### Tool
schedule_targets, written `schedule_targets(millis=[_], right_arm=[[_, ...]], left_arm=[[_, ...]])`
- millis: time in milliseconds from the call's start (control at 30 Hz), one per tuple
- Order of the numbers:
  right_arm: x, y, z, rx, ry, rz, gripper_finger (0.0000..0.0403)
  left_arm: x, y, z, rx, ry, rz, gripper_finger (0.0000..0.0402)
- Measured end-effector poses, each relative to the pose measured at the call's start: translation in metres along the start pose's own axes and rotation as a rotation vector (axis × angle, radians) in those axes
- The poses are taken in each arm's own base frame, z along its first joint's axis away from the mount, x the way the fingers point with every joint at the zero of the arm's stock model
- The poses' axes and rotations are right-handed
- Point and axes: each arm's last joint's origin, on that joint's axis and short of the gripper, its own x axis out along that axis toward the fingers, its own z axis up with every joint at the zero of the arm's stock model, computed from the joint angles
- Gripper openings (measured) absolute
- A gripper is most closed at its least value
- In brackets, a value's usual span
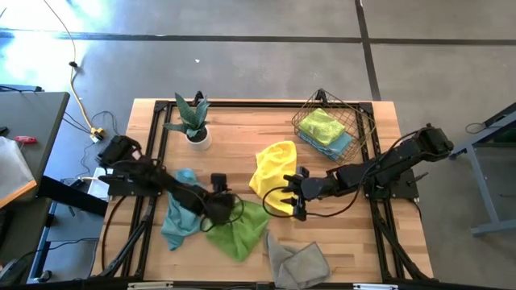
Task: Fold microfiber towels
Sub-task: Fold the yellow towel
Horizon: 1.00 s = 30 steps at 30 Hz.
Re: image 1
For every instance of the white power box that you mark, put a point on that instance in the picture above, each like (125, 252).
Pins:
(96, 187)

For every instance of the yellow microfiber towel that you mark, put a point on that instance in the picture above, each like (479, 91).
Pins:
(274, 165)

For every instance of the black angled panel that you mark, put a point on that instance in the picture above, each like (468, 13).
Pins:
(72, 197)

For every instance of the white bracket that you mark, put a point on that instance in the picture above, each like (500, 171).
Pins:
(149, 285)
(375, 287)

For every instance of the teal microfiber towel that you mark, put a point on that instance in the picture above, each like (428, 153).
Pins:
(181, 225)

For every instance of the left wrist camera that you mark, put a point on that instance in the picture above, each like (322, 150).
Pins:
(218, 182)

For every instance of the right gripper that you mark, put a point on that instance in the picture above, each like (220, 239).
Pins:
(318, 188)

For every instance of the grey desk wooden edge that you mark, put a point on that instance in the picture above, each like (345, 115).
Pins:
(36, 117)

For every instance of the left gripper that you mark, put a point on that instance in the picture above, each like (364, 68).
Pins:
(219, 207)

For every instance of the lime green microfiber towel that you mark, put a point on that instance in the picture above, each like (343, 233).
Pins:
(322, 127)

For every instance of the light blue microfiber towel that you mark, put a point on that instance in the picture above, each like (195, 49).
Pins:
(340, 147)

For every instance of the grey microfiber towel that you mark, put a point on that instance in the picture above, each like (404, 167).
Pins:
(298, 266)

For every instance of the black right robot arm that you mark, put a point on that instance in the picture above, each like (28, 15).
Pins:
(387, 165)

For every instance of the black aluminium table frame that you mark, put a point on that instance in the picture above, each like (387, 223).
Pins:
(250, 104)

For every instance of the white plastic bag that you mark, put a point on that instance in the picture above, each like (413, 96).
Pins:
(12, 169)

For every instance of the grey metal table frame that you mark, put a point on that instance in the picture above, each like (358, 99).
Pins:
(481, 189)

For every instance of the potted plant white pot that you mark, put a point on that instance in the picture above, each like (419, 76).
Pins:
(197, 139)

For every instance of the dark green microfiber towel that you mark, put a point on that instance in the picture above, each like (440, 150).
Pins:
(238, 237)

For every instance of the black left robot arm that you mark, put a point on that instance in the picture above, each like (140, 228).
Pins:
(181, 193)

